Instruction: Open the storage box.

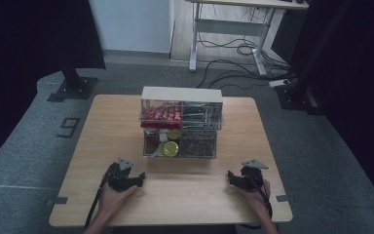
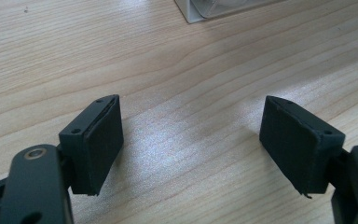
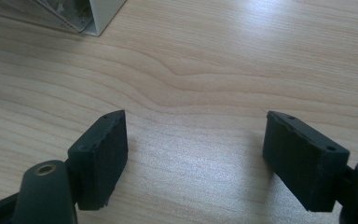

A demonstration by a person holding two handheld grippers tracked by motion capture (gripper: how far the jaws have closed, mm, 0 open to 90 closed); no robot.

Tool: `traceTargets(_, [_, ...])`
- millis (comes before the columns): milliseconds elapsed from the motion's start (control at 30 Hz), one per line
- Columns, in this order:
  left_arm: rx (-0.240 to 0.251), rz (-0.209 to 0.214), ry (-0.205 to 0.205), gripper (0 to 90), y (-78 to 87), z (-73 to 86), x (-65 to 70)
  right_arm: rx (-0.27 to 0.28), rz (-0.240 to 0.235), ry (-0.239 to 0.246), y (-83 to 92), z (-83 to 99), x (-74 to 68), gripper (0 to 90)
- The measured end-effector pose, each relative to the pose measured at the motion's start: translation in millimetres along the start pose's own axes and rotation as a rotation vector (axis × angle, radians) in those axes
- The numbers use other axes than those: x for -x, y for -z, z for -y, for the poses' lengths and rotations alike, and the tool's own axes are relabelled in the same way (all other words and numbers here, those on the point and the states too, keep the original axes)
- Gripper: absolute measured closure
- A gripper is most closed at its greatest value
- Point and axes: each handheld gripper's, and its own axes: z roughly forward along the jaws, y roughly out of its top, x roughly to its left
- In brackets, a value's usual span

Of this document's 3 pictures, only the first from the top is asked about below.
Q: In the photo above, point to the black stand with base plate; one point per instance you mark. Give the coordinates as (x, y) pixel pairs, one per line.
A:
(74, 87)

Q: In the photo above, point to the person's left hand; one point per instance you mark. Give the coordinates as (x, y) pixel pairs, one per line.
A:
(110, 201)

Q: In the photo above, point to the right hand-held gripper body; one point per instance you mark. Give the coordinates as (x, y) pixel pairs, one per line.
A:
(251, 180)

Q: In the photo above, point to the grey floor mat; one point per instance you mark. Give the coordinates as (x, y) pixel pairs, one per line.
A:
(13, 182)

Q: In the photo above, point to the black tape floor mark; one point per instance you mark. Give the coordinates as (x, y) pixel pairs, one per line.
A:
(73, 121)

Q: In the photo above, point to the stack of red packets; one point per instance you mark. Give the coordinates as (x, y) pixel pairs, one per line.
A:
(160, 115)

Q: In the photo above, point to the white frame desk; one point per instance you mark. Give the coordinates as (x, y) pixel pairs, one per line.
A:
(230, 27)

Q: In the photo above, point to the dark tape strip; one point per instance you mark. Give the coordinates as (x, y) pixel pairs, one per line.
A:
(283, 198)
(58, 200)

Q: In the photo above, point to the brown packet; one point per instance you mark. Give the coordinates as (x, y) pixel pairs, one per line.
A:
(151, 143)

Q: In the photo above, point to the clear drawer organizer white top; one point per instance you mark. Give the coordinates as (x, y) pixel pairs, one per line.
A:
(181, 94)

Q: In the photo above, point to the row of dark pens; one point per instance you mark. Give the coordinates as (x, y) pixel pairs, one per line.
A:
(201, 117)

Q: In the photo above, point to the pile of dark clips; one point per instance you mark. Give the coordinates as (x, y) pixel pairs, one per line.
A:
(197, 145)

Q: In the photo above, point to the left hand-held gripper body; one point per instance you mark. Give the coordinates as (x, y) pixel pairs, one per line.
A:
(118, 180)

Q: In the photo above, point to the person's right hand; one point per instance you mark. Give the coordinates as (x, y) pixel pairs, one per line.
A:
(259, 200)

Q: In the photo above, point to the black curtain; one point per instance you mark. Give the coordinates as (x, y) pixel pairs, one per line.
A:
(19, 65)
(363, 81)

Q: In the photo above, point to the white power strip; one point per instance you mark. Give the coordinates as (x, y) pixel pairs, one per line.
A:
(279, 83)

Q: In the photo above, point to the small yellow lid jar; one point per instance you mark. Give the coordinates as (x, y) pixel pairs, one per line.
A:
(174, 134)

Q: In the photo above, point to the black metal stand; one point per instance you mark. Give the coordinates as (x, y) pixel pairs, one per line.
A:
(292, 97)

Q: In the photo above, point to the large yellow lid jar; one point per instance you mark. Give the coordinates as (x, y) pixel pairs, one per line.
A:
(170, 148)

